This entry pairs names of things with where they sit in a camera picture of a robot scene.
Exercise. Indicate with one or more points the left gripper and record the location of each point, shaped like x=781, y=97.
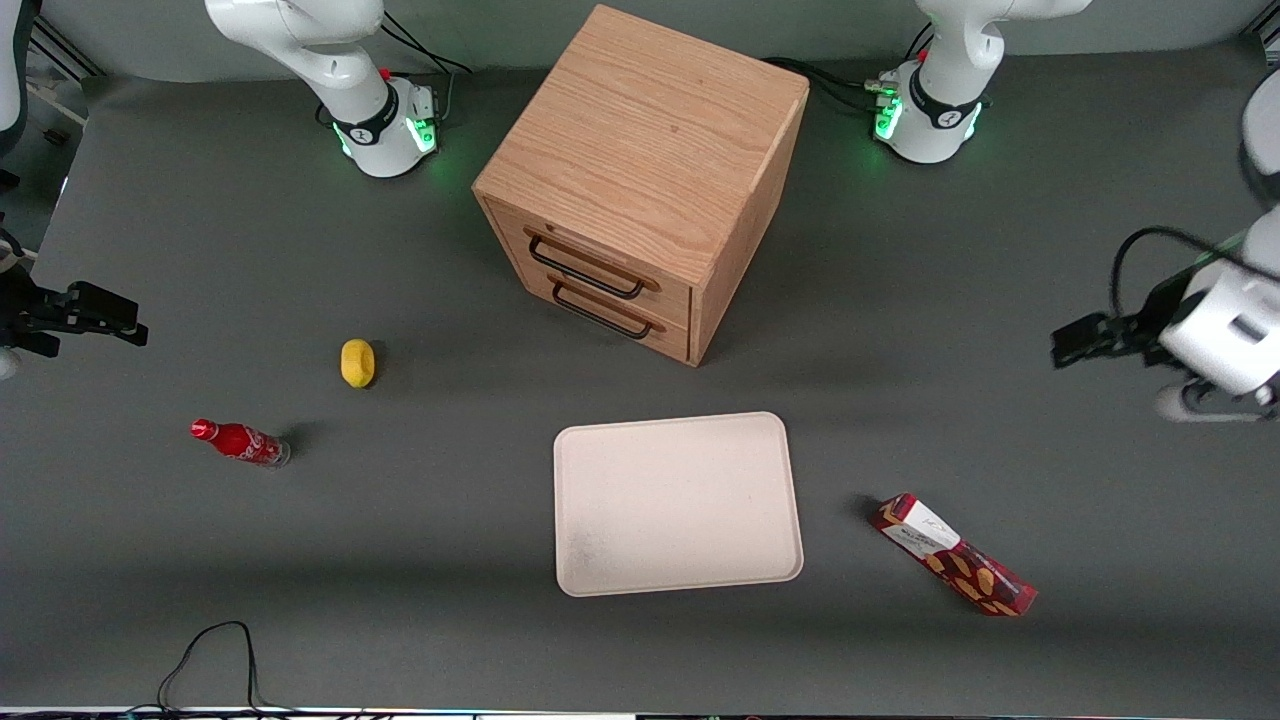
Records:
x=1148, y=322

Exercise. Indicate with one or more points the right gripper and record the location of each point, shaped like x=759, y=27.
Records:
x=28, y=308

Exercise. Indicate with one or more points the red cookie box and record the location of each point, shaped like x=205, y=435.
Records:
x=955, y=555

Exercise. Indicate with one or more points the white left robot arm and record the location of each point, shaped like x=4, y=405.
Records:
x=940, y=90

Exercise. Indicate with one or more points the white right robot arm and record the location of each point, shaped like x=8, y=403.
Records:
x=375, y=110

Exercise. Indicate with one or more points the beige rectangular tray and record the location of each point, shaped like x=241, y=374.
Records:
x=675, y=505

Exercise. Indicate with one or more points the red cola bottle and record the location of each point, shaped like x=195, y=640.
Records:
x=240, y=441

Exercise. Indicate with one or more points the yellow lemon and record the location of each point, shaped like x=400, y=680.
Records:
x=357, y=362

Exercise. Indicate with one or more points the wooden drawer front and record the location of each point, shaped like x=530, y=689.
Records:
x=670, y=338
x=665, y=295

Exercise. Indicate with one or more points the wooden drawer cabinet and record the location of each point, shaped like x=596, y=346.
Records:
x=650, y=140

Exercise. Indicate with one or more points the aluminium frame rail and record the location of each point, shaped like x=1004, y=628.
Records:
x=65, y=50

